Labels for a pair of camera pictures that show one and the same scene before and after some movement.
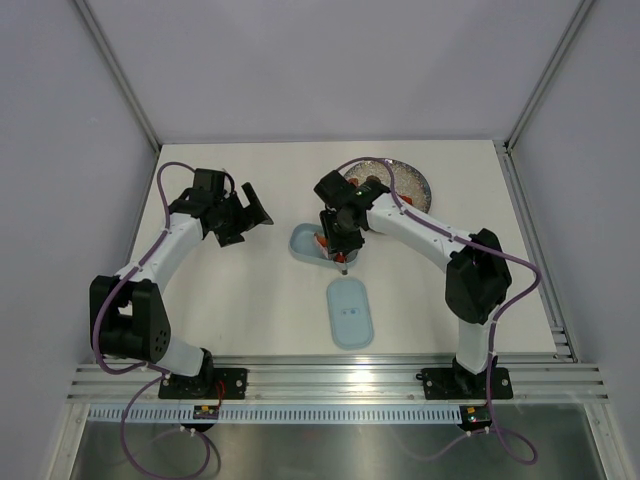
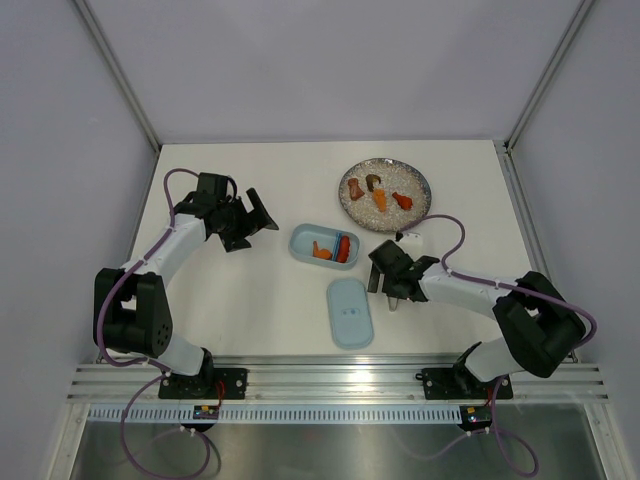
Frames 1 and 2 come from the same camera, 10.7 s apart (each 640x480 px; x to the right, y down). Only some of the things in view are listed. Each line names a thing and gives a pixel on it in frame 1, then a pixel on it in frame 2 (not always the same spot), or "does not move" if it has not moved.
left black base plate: [204, 386] does not move
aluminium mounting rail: [133, 384] does not move
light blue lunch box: [303, 245] does not move
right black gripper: [335, 243] to [374, 279]
